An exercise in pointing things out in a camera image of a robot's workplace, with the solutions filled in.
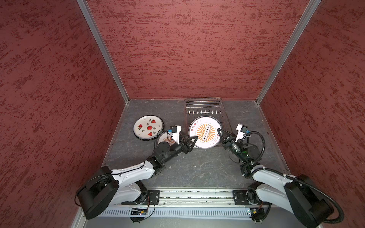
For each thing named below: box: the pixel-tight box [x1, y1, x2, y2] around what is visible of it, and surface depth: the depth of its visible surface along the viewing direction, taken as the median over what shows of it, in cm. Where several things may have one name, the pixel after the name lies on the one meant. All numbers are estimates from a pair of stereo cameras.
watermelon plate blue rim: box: [133, 114, 165, 142], surface depth 102 cm
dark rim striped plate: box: [133, 120, 165, 142], surface depth 102 cm
